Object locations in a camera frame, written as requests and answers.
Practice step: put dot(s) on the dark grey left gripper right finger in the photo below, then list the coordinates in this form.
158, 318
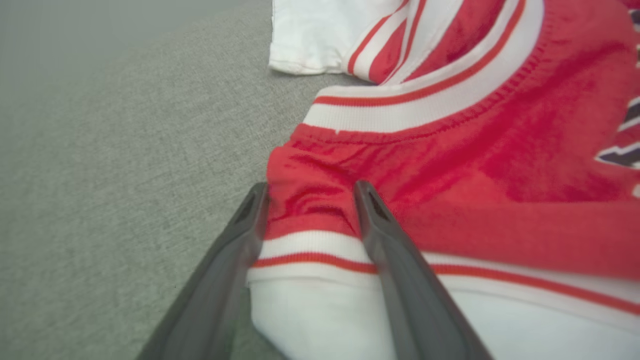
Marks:
410, 300

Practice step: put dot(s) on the red white shorts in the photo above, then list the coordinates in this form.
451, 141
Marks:
475, 150

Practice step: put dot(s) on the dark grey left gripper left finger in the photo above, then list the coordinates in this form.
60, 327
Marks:
215, 290

